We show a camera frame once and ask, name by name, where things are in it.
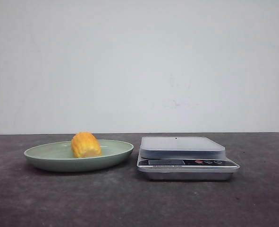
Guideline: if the yellow corn cob piece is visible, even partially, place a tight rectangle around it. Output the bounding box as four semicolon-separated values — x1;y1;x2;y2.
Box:
71;132;102;158

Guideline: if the green round plate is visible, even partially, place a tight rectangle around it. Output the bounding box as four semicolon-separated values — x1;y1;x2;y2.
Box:
24;140;134;173

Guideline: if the silver digital kitchen scale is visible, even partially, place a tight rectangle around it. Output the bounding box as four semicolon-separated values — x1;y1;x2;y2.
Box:
137;136;240;181

